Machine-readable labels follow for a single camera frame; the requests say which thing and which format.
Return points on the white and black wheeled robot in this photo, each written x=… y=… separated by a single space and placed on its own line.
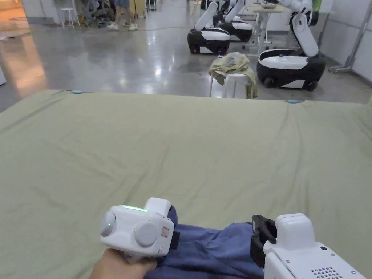
x=241 y=29
x=290 y=66
x=207 y=36

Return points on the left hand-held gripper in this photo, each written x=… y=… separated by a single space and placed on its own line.
x=132 y=226

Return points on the dark blue shirt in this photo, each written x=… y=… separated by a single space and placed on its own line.
x=209 y=252

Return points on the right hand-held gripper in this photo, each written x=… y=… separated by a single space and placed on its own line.
x=293 y=250

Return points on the yellowish crumpled cloth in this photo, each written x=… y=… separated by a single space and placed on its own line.
x=232 y=64

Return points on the person's left hand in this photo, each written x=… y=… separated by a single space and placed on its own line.
x=119 y=266

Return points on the bed with pale green sheet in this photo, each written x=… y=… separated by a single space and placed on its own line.
x=180 y=151

